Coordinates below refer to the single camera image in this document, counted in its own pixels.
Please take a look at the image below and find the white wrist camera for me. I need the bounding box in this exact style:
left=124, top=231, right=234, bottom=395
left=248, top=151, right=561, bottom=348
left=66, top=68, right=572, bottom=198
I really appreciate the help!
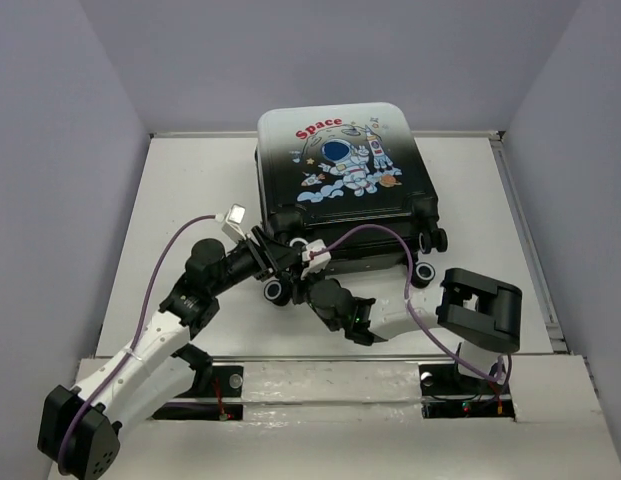
left=215, top=204, right=246, bottom=243
left=300, top=239, right=331, bottom=280

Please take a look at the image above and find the small black kids suitcase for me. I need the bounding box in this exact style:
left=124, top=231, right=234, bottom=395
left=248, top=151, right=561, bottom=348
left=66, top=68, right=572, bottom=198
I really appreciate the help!
left=255, top=102, right=448, bottom=288

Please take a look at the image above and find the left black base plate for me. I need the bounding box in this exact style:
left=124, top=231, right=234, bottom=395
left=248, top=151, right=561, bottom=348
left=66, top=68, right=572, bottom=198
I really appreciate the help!
left=151, top=364, right=244, bottom=421

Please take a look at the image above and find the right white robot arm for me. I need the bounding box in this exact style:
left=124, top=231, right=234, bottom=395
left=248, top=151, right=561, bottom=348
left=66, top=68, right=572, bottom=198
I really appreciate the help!
left=291, top=268, right=522, bottom=392

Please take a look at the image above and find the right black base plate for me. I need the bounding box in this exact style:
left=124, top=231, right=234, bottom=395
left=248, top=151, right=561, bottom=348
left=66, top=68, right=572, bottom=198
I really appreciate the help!
left=419, top=363, right=515, bottom=420

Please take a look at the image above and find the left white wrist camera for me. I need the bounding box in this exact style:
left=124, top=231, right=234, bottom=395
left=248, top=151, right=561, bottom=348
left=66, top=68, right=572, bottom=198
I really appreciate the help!
left=215, top=204, right=246, bottom=243

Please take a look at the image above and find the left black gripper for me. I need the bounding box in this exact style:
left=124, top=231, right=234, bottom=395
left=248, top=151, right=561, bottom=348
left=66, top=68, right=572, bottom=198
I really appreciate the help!
left=209, top=226, right=302, bottom=297

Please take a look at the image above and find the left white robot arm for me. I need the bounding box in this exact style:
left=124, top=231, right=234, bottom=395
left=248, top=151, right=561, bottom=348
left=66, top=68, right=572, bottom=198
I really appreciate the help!
left=37, top=227, right=312, bottom=479

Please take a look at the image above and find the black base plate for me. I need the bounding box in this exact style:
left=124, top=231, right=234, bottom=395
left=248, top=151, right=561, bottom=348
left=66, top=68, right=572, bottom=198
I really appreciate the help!
left=151, top=364, right=244, bottom=421
left=419, top=363, right=515, bottom=420

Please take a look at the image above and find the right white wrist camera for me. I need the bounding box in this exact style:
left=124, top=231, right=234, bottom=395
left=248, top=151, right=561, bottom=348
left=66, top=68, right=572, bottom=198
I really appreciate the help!
left=300, top=239, right=331, bottom=280

